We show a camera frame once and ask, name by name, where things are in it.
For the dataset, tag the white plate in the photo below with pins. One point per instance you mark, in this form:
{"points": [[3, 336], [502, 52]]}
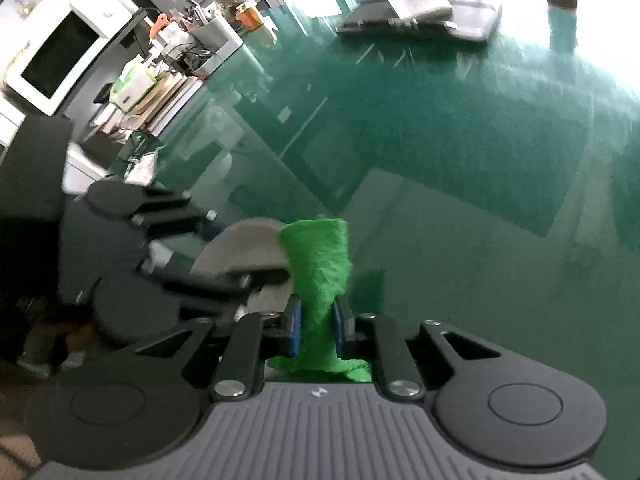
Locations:
{"points": [[240, 245]]}

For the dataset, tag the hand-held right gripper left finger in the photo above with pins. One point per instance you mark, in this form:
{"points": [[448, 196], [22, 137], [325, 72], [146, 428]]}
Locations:
{"points": [[296, 327]]}

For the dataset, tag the white microwave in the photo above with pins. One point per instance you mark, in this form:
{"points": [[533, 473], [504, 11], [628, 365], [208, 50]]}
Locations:
{"points": [[30, 25]]}

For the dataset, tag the green white tissue pack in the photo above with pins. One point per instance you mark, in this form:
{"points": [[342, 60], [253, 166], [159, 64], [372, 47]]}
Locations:
{"points": [[132, 82]]}

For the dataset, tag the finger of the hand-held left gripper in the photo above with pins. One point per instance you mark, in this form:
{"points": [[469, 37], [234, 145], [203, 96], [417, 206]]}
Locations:
{"points": [[170, 210], [215, 285]]}

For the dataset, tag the grey planter box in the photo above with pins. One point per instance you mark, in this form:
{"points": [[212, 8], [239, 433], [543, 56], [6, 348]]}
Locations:
{"points": [[217, 42]]}

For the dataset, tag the green cloth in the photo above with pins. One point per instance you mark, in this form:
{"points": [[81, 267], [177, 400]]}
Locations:
{"points": [[320, 270]]}

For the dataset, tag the orange cup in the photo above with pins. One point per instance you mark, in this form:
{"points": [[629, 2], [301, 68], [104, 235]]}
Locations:
{"points": [[248, 17]]}

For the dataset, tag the stack of books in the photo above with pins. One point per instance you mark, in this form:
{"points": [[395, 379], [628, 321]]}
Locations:
{"points": [[170, 97]]}

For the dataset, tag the clear plastic wrapper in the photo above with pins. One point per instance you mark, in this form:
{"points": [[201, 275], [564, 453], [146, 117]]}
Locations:
{"points": [[142, 170]]}

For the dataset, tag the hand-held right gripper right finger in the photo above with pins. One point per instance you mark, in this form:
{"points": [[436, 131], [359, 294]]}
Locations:
{"points": [[340, 327]]}

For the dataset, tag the white notebook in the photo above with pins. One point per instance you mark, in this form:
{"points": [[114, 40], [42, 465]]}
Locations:
{"points": [[420, 2]]}

